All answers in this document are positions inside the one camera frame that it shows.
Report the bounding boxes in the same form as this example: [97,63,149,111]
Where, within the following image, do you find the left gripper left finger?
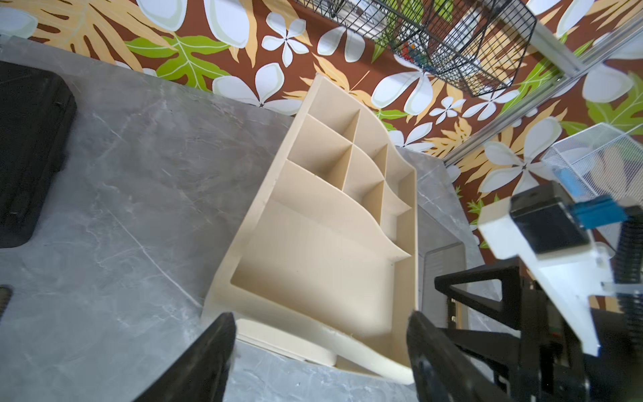
[137,313,236,401]

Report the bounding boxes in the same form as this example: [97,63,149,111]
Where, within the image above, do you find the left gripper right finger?
[406,311,507,401]

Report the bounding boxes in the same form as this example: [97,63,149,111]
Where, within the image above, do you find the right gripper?
[451,258,642,401]

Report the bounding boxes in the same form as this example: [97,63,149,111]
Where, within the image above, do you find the grey drawer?
[420,243,469,329]

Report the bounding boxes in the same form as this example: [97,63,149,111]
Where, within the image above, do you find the beige drawer organizer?
[201,75,419,385]

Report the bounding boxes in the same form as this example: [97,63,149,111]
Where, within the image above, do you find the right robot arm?
[435,202,642,401]

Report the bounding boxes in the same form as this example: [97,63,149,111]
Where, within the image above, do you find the blue object in basket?
[554,169,587,201]

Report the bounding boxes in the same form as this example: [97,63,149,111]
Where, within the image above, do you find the white mesh basket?
[540,123,642,205]

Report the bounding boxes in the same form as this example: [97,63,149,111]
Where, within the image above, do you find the black plastic case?
[1,61,77,249]

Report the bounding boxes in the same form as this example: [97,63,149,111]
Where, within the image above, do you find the black wire basket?
[302,0,538,96]

